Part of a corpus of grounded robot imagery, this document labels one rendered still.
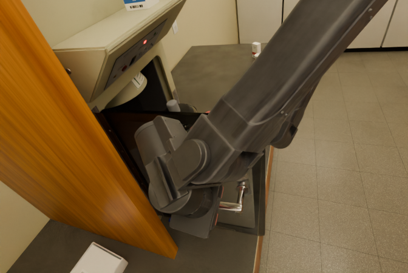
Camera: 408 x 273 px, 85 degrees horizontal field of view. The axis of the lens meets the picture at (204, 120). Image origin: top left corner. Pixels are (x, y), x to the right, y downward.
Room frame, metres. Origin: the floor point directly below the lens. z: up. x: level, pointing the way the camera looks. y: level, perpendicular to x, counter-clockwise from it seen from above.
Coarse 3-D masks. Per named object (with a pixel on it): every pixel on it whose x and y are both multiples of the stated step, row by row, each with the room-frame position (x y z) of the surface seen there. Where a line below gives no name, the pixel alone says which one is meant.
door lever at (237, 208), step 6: (240, 186) 0.25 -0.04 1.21; (240, 192) 0.24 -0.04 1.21; (246, 192) 0.24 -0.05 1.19; (240, 198) 0.23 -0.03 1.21; (222, 204) 0.22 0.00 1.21; (228, 204) 0.22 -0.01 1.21; (234, 204) 0.22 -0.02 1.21; (240, 204) 0.21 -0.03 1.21; (222, 210) 0.21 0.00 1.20; (228, 210) 0.21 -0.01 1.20; (234, 210) 0.21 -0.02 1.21; (240, 210) 0.20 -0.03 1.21
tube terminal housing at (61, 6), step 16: (32, 0) 0.38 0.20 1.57; (48, 0) 0.40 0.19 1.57; (64, 0) 0.43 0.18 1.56; (80, 0) 0.45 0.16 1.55; (96, 0) 0.49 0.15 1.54; (112, 0) 0.52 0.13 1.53; (32, 16) 0.37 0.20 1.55; (48, 16) 0.39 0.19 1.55; (64, 16) 0.41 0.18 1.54; (80, 16) 0.44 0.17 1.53; (96, 16) 0.47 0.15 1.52; (48, 32) 0.38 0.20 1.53; (64, 32) 0.40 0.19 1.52; (160, 48) 0.63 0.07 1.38; (144, 64) 0.55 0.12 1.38; (160, 64) 0.65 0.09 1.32; (128, 80) 0.48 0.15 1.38; (160, 80) 0.63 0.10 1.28; (112, 96) 0.42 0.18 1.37
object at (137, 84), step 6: (138, 78) 0.54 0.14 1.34; (144, 78) 0.57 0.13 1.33; (132, 84) 0.52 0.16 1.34; (138, 84) 0.53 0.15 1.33; (144, 84) 0.54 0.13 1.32; (126, 90) 0.50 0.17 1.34; (132, 90) 0.51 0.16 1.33; (138, 90) 0.52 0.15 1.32; (120, 96) 0.49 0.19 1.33; (126, 96) 0.49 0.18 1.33; (132, 96) 0.50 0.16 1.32; (114, 102) 0.48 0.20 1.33; (120, 102) 0.48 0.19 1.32; (108, 108) 0.48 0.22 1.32
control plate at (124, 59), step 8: (160, 24) 0.49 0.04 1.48; (152, 32) 0.46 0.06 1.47; (144, 40) 0.44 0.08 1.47; (152, 40) 0.50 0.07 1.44; (136, 48) 0.41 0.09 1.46; (144, 48) 0.48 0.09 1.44; (120, 56) 0.36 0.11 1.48; (128, 56) 0.40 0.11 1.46; (120, 64) 0.38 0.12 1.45; (128, 64) 0.43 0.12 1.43; (112, 72) 0.36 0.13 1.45; (120, 72) 0.41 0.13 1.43; (112, 80) 0.39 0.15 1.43; (104, 88) 0.37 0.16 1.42
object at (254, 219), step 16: (112, 112) 0.34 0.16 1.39; (128, 112) 0.32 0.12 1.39; (144, 112) 0.31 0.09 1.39; (160, 112) 0.30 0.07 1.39; (176, 112) 0.29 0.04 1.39; (112, 128) 0.35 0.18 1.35; (128, 128) 0.33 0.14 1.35; (128, 144) 0.34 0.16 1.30; (144, 176) 0.34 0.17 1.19; (256, 176) 0.24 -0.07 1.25; (224, 192) 0.26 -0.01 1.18; (256, 192) 0.24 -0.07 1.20; (256, 208) 0.24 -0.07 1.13; (224, 224) 0.27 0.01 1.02; (240, 224) 0.25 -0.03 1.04; (256, 224) 0.24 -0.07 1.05
